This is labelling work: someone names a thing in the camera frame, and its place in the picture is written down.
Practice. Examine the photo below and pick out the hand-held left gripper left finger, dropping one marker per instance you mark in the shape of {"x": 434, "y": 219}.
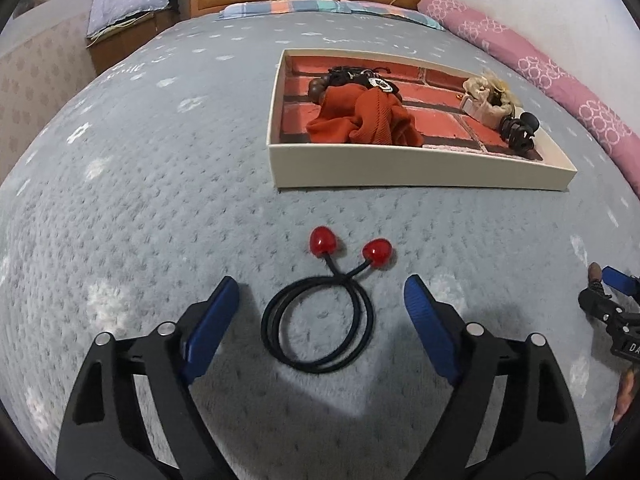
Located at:
{"x": 210, "y": 325}

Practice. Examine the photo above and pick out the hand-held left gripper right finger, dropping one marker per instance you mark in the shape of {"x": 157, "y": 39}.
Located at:
{"x": 430, "y": 325}

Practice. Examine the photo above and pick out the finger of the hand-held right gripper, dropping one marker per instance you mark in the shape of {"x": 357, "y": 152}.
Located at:
{"x": 597, "y": 302}
{"x": 620, "y": 280}

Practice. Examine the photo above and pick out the small brown trinket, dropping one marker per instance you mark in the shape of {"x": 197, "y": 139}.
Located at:
{"x": 595, "y": 272}

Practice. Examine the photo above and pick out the brick print tray box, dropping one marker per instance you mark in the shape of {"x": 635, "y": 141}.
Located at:
{"x": 400, "y": 170}

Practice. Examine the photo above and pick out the dark hair clip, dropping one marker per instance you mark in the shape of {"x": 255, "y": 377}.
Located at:
{"x": 522, "y": 125}

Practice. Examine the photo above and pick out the orange cloth scrunchie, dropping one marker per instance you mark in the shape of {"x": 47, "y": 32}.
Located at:
{"x": 370, "y": 115}

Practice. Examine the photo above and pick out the cream fluffy scrunchie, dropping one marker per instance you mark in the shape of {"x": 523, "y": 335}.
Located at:
{"x": 475, "y": 85}

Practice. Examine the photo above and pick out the person's right hand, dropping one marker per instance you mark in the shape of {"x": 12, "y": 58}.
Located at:
{"x": 622, "y": 395}

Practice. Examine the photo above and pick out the grey patterned bedspread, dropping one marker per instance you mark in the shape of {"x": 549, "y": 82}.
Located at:
{"x": 150, "y": 185}

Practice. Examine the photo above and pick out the pink patterned bolster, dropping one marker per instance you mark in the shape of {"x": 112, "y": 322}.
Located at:
{"x": 540, "y": 67}

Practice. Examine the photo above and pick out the wooden nightstand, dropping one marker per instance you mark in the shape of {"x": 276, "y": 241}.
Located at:
{"x": 125, "y": 45}

